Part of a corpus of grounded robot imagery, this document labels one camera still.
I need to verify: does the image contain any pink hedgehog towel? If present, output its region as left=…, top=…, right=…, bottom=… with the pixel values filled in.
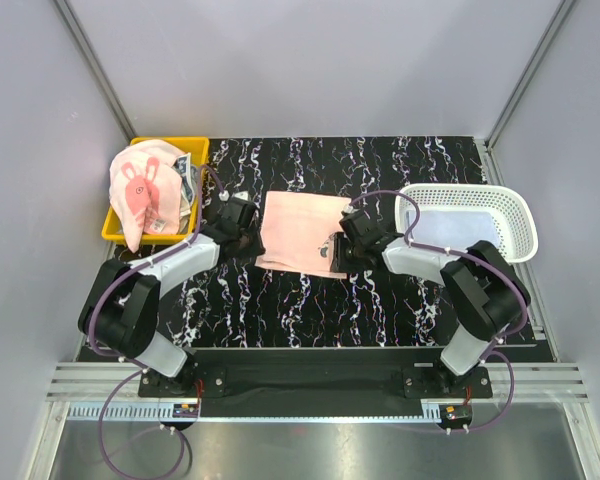
left=255, top=191, right=350, bottom=279

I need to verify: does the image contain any light blue towel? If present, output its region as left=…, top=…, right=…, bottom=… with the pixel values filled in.
left=409, top=210, right=500, bottom=250

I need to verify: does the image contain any pink rabbit towel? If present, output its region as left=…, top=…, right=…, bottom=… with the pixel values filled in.
left=109, top=139, right=185, bottom=252

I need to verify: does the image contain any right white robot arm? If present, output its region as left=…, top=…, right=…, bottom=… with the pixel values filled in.
left=331, top=207, right=530, bottom=397

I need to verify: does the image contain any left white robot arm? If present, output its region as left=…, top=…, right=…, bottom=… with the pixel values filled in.
left=78, top=195, right=265, bottom=396

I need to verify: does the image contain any blue patterned towel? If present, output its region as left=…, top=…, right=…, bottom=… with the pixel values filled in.
left=173, top=152, right=197, bottom=234

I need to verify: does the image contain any yellow plastic bin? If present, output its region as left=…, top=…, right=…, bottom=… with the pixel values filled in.
left=101, top=137, right=210, bottom=252

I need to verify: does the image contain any white perforated plastic basket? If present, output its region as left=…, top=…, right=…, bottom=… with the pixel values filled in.
left=394, top=183, right=538, bottom=264

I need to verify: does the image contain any left controller board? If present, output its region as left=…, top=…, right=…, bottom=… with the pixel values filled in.
left=172, top=403, right=200, bottom=419

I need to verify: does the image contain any controller board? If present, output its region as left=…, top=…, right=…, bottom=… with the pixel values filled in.
left=442, top=405, right=473, bottom=423
left=172, top=403, right=200, bottom=419

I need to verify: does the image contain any right controller board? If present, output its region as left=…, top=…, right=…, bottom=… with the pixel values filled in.
left=442, top=405, right=473, bottom=423

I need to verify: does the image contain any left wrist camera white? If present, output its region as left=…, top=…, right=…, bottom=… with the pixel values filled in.
left=219, top=190, right=250, bottom=202

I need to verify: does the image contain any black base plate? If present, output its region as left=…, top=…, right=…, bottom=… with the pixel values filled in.
left=138, top=347, right=493, bottom=423

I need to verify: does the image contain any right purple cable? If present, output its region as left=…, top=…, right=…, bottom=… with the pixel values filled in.
left=342, top=189, right=531, bottom=434

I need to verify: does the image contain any purple cable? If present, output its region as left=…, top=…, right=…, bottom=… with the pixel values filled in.
left=87, top=162, right=231, bottom=475
left=342, top=189, right=531, bottom=434

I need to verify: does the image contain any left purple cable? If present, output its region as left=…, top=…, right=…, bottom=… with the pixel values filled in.
left=87, top=162, right=231, bottom=475

